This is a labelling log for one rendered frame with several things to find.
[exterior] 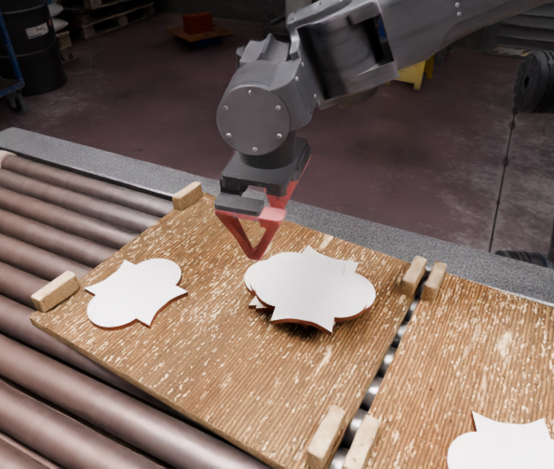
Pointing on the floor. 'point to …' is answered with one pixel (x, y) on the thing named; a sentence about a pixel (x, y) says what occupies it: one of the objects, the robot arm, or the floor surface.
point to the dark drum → (32, 42)
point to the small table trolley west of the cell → (14, 100)
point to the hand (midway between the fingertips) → (266, 226)
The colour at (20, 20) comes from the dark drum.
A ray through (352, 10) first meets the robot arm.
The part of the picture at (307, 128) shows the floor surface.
